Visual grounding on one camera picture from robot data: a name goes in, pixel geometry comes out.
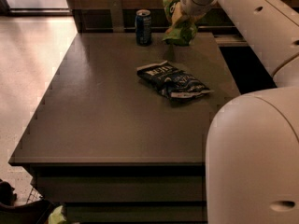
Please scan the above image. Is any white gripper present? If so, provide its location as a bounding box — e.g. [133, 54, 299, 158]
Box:
[164, 0, 217, 34]

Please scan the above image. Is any green rice chip bag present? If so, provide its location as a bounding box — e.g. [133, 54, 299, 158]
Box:
[163, 0, 197, 46]

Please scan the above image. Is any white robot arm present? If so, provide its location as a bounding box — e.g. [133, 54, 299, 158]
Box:
[174, 0, 299, 224]

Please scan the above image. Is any blue pepsi can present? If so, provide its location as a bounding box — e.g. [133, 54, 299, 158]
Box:
[135, 9, 151, 46]

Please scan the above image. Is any dark blue chip bag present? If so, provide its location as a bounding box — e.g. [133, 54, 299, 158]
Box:
[136, 61, 211, 101]

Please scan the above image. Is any green bag on floor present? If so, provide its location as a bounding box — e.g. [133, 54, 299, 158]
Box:
[48, 205, 67, 224]

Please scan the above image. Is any upper grey drawer front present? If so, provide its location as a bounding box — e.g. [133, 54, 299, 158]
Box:
[34, 176, 206, 203]

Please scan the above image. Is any grey drawer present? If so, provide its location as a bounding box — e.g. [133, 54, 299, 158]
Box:
[34, 176, 206, 203]
[66, 206, 207, 224]

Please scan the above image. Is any lower grey drawer front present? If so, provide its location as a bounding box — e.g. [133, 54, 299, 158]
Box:
[66, 206, 207, 224]

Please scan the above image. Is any dark chair at corner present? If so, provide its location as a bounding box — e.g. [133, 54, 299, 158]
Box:
[0, 179, 54, 224]

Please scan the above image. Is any left metal wall bracket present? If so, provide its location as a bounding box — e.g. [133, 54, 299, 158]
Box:
[108, 0, 124, 33]

